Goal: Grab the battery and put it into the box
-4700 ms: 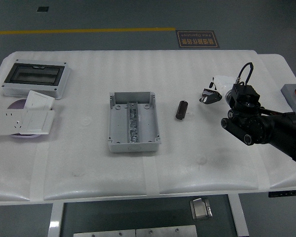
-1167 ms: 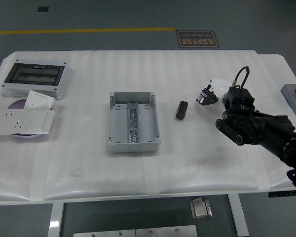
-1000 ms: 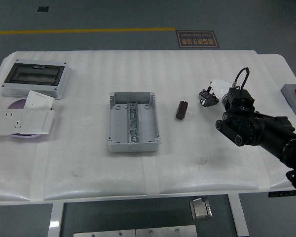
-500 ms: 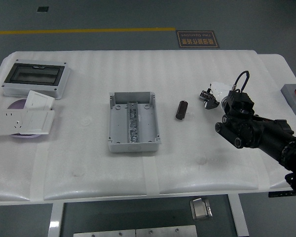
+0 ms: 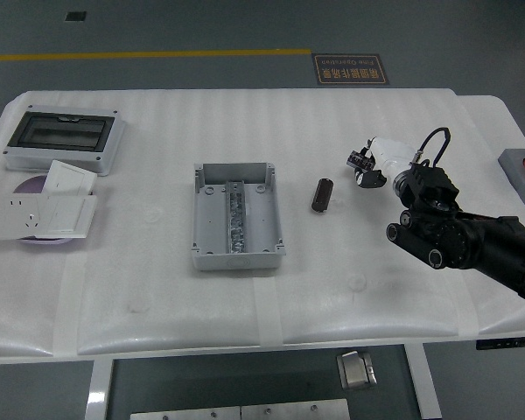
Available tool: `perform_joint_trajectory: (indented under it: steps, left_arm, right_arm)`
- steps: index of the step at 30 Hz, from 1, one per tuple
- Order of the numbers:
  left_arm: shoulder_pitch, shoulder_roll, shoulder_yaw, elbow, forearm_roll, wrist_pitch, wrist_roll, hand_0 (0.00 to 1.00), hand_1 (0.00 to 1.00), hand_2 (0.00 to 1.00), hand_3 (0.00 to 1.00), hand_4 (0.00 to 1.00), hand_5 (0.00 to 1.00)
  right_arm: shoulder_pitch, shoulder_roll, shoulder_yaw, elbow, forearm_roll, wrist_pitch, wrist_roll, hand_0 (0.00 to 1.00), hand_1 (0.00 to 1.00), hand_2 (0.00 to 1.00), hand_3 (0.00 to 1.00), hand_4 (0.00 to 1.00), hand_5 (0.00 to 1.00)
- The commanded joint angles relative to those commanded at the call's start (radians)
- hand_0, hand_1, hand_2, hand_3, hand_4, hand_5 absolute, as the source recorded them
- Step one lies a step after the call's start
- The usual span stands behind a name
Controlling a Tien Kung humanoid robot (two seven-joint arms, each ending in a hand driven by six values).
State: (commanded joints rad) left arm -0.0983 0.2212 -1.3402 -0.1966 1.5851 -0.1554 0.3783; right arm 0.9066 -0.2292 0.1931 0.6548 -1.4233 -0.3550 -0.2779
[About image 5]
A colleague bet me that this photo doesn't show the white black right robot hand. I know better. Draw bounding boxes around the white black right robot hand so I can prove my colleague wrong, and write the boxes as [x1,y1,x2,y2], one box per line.
[345,136,417,190]

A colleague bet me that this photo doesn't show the open grey junction box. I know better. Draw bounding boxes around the open grey junction box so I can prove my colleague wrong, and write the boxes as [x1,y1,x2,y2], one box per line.
[191,162,287,271]

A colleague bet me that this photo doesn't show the grey box with dark window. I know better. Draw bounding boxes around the grey box with dark window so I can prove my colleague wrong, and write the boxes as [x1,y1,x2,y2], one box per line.
[3,104,127,177]

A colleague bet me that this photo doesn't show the brown floor sign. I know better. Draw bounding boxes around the brown floor sign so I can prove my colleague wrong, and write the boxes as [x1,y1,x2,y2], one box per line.
[311,53,391,88]

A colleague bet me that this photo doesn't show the grey square base block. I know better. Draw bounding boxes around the grey square base block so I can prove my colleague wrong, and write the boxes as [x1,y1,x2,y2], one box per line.
[497,148,525,211]

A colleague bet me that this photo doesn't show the white table leg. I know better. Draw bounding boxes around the white table leg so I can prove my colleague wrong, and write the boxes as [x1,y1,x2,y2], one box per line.
[85,358,115,420]
[404,343,443,420]

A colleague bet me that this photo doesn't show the white foam mat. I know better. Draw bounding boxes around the white foam mat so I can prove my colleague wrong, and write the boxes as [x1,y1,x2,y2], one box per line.
[0,88,525,358]

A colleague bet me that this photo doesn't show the grey metal plate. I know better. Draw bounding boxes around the grey metal plate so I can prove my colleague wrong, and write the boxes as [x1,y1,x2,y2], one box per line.
[240,398,350,420]
[129,405,242,420]

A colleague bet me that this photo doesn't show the purple round plate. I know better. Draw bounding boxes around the purple round plate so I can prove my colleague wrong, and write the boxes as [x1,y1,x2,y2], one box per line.
[12,174,72,246]

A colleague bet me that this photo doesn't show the metal rail in junction box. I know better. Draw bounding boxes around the metal rail in junction box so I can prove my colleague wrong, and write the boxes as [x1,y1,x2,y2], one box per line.
[225,179,249,255]

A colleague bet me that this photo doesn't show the silver metal bracket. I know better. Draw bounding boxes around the silver metal bracket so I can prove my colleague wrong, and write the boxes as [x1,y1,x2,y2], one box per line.
[335,349,378,391]

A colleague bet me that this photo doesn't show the white switch panel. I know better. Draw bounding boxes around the white switch panel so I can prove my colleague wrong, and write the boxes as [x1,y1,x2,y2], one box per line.
[42,159,99,197]
[38,194,98,240]

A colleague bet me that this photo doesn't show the white wall socket panel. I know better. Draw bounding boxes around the white wall socket panel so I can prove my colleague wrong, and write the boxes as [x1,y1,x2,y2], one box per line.
[0,194,50,241]

